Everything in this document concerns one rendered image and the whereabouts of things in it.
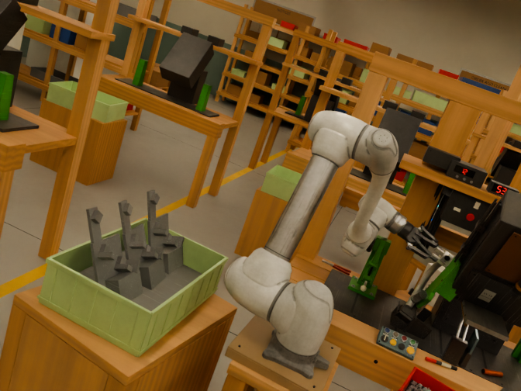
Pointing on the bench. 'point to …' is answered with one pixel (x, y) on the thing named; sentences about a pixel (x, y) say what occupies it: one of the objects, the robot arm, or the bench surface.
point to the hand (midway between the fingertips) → (439, 256)
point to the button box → (396, 343)
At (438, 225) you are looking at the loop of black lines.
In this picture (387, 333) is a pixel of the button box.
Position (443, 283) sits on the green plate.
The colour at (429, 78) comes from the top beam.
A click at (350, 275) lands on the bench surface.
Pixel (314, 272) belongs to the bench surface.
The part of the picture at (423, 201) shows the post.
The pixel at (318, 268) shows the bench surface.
